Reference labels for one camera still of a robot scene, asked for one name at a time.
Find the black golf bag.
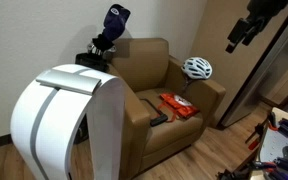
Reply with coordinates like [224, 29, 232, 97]
[75, 34, 114, 72]

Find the orange red fabric bag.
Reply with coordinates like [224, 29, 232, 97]
[158, 93, 199, 122]

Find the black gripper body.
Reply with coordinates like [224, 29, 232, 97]
[226, 0, 288, 53]

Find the brown leather armchair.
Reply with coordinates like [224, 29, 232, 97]
[109, 38, 225, 180]

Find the navy golf club headcover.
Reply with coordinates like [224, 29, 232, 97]
[102, 4, 131, 41]

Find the red handled clamp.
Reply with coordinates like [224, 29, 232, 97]
[246, 112, 278, 150]

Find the white bicycle helmet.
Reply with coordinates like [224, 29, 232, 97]
[181, 57, 212, 79]

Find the silver remote control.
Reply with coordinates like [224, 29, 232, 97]
[36, 69, 101, 95]

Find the white perforated table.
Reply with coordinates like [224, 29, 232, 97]
[257, 107, 288, 162]

